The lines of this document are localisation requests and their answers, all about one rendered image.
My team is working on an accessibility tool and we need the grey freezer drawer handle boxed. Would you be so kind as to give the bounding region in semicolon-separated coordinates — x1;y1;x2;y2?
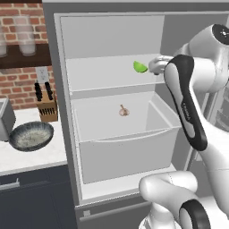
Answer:
78;202;152;222

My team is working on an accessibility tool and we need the wooden knife block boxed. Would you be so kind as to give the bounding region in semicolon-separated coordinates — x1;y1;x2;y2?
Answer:
35;89;59;123

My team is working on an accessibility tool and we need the clear glass jar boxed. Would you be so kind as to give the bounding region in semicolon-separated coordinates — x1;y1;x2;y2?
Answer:
13;14;38;57
0;26;9;58

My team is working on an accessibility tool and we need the grey freezer drawer front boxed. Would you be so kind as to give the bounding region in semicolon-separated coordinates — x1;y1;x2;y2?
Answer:
74;199;154;229

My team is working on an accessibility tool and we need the white wall socket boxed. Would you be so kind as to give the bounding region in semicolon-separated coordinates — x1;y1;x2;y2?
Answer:
35;66;50;83

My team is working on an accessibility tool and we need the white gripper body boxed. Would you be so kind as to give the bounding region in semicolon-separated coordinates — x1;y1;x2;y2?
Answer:
148;55;174;76

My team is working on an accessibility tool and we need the dark wooden wall shelf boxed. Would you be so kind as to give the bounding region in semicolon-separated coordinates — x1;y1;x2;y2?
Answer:
0;43;53;71
0;0;43;4

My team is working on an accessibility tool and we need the grey toaster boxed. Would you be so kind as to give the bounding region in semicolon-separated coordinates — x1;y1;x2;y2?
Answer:
0;97;17;143

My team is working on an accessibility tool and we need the grey fridge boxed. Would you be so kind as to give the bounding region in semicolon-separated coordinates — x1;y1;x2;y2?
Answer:
42;0;229;229

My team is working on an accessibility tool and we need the black knife handle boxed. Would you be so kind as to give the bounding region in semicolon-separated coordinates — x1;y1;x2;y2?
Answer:
34;81;43;103
44;81;55;101

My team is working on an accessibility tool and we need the green citrus wedge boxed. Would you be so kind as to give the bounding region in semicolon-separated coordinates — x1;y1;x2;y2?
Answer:
132;60;148;74

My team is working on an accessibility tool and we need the white fridge drawer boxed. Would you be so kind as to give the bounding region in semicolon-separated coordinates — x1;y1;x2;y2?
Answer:
71;91;182;185

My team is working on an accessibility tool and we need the dark blue cupboard drawer front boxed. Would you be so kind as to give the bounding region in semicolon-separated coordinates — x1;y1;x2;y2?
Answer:
0;165;78;229

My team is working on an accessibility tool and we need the silver drawer handle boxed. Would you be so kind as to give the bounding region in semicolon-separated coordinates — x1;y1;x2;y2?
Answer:
0;177;21;192

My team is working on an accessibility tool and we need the white fridge shelf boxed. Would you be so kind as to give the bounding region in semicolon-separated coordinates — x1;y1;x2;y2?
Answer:
65;53;166;92

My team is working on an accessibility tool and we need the garlic bulb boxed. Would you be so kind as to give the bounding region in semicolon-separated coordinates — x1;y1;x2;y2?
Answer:
118;104;131;118

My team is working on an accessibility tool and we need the dark speckled pan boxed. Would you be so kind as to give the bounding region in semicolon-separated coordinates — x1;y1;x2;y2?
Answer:
8;120;55;153

